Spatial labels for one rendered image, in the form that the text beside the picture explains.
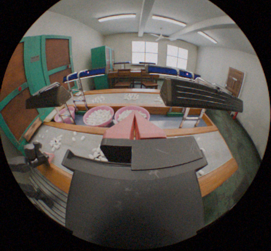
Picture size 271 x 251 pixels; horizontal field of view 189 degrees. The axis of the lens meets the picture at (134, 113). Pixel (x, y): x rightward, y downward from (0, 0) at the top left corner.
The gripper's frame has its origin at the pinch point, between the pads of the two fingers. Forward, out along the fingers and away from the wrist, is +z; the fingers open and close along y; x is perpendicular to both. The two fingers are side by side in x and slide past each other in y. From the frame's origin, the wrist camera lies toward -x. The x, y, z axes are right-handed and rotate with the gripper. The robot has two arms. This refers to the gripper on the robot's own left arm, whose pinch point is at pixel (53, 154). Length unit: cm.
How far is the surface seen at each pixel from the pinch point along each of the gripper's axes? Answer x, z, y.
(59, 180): 7.7, -10.3, -15.0
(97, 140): -12.2, 16.3, -28.9
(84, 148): -7.1, 10.5, -22.0
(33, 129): -10.6, 2.3, 47.6
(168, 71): -69, 31, -81
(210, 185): 8, -11, -91
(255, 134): 35, 19, -484
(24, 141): 2, -10, 53
